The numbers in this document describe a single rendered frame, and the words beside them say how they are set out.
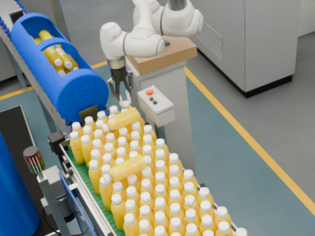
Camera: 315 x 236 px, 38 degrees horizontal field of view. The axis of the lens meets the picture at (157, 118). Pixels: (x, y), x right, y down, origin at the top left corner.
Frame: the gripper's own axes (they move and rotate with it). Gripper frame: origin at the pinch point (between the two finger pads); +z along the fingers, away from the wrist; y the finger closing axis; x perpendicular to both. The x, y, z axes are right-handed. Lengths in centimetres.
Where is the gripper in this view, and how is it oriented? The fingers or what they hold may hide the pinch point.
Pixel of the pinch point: (124, 99)
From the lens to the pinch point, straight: 227.1
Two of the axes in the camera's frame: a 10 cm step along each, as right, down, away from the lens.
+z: 1.2, 7.6, 6.4
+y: -8.6, 4.0, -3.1
